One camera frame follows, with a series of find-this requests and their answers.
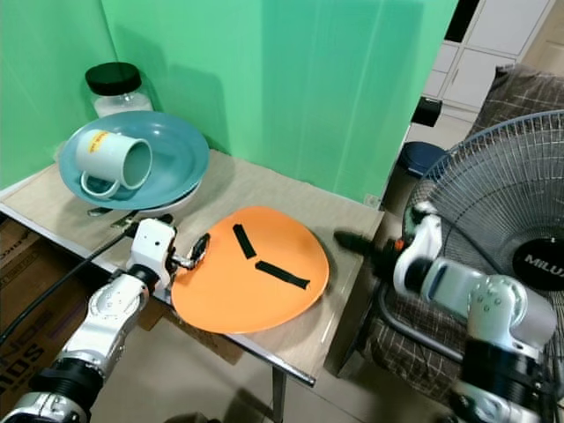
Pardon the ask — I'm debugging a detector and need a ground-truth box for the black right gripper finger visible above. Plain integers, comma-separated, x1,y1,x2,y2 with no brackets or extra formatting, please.
334,228,387,258

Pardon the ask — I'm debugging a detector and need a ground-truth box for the orange plate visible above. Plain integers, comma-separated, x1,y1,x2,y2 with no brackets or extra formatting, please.
170,205,330,335

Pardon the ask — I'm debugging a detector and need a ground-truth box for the short black tape strip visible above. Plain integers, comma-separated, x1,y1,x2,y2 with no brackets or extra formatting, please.
233,223,257,260

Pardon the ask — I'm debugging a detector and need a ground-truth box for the white bowl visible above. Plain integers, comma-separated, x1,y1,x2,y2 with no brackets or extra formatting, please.
93,185,202,219

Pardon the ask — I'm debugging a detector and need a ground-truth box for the long black tape strip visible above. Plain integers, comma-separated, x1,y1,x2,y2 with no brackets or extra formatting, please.
255,260,312,292

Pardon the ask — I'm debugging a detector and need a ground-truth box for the small plain cardboard box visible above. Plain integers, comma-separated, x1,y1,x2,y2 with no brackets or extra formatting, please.
152,300,234,358

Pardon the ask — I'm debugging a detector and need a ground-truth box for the blue plate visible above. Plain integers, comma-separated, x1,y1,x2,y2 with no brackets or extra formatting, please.
58,111,211,211

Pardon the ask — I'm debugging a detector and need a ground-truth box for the blue round stool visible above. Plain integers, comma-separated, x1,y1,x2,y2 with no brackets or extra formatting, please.
397,141,449,177

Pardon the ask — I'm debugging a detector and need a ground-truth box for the brown plaid chair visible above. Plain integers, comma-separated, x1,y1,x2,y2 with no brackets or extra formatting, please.
335,64,564,415

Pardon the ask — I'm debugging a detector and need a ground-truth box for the pale green mug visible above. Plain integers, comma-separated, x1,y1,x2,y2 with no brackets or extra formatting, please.
75,129,152,200

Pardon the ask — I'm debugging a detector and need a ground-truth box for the grey metal grille fan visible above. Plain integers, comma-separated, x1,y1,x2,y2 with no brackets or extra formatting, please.
383,110,564,353

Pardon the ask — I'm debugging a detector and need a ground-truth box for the large printed cardboard box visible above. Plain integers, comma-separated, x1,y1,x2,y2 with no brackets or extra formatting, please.
0,216,76,415

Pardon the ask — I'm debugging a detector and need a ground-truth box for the green backdrop cloth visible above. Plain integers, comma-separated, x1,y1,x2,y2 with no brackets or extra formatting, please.
0,0,461,208

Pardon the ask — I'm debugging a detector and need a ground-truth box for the glass jar with black lid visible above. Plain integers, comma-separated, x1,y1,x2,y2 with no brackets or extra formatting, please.
85,62,155,118

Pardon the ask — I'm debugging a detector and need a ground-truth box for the grey metal table leg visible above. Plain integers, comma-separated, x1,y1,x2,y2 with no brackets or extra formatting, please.
268,368,288,423

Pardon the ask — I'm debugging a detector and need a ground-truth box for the white cabinet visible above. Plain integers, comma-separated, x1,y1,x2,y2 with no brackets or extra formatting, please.
423,0,564,114

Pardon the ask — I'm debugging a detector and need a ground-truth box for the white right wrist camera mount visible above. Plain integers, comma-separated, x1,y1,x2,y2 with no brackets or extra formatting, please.
395,201,446,296

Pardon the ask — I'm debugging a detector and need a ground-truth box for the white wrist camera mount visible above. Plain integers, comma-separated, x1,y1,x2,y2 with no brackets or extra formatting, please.
395,201,446,296
130,217,175,272

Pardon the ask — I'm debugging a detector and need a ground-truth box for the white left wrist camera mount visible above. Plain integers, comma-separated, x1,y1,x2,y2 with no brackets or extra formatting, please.
130,217,175,272

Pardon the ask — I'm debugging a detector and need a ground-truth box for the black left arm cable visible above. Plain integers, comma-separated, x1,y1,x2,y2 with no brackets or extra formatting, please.
0,229,140,346

